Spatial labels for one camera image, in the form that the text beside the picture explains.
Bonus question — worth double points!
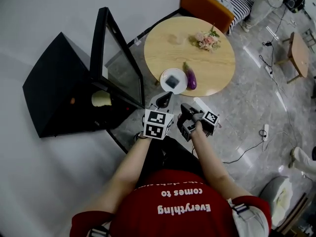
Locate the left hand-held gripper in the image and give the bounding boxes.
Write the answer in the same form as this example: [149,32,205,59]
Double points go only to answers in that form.
[142,91,175,141]

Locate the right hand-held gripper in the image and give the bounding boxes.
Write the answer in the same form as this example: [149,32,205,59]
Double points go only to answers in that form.
[180,103,220,142]

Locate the pale yellow cabbage food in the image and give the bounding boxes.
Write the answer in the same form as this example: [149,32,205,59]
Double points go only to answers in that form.
[91,90,112,108]

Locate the black mini fridge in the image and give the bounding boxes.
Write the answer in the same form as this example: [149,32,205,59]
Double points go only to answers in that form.
[22,32,139,139]

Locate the person's right forearm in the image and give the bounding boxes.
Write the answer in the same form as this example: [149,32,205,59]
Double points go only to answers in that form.
[190,132,252,200]

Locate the person's left forearm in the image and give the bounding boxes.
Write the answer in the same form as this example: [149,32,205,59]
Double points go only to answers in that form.
[80,135,153,221]

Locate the black glass fridge door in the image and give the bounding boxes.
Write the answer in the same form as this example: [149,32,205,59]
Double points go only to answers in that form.
[89,7,146,109]

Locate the person's right hand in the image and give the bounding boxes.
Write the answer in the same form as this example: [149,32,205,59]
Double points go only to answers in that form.
[176,114,207,140]

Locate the dark square item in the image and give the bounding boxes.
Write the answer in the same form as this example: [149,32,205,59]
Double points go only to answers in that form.
[165,75,180,88]

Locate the white round plate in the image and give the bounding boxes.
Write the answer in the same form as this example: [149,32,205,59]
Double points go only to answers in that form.
[159,68,188,95]

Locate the purple eggplant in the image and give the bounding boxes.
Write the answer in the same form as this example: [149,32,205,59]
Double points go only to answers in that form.
[183,61,198,89]

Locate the black trousers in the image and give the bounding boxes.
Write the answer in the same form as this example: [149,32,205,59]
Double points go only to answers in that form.
[137,135,206,190]

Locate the round wooden table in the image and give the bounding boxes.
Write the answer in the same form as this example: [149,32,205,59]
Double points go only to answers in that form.
[144,16,236,98]

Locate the pink flower bouquet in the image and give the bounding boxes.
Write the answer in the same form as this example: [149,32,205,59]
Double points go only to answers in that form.
[189,23,222,52]

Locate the red printed shirt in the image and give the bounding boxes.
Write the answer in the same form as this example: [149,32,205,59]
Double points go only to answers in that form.
[70,169,272,237]

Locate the orange sofa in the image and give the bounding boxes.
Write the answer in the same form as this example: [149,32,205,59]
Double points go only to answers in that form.
[180,0,244,34]

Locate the black white striped cloth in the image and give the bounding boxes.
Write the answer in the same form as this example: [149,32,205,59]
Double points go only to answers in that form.
[226,0,257,36]

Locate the small wooden side table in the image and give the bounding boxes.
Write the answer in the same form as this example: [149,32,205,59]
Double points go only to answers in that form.
[274,32,310,84]

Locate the grey cushioned chair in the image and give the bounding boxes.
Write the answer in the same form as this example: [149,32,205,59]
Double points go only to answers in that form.
[258,175,312,236]

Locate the grey metal stool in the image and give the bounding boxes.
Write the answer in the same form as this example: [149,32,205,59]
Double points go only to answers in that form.
[301,28,316,47]

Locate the black equipment bag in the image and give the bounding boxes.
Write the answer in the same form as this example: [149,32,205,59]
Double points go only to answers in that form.
[282,0,306,13]

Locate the black cable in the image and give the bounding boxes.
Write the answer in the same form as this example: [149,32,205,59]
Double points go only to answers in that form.
[222,129,268,164]
[258,5,288,74]

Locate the white cable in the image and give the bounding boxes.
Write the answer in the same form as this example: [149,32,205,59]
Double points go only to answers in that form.
[261,74,298,152]

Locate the grey shoulder strap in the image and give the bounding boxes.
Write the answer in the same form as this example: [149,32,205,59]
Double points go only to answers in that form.
[226,197,269,237]
[88,225,109,237]

